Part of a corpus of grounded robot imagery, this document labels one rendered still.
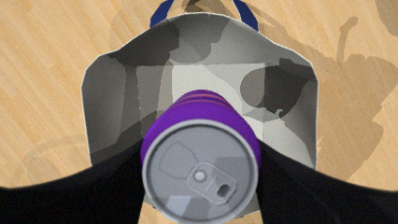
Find white tote bag with blue handles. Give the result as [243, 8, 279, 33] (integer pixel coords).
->
[80, 0, 320, 171]

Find purple drink can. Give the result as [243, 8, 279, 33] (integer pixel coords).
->
[140, 90, 262, 224]

